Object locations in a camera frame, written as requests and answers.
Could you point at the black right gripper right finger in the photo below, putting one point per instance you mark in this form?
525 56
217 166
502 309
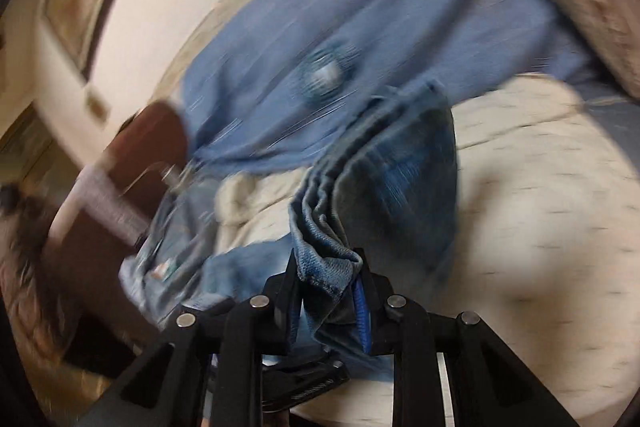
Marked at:
448 369

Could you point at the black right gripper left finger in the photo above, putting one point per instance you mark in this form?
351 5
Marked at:
166 385

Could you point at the blue denim jeans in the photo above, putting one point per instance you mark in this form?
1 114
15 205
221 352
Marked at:
382 197

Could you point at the cream leaf-print bedsheet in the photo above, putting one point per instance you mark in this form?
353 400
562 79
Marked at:
547 242

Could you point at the brown wooden headboard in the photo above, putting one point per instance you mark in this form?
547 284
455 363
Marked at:
83 256

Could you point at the blue plaid pillow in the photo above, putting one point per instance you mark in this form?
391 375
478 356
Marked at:
281 80

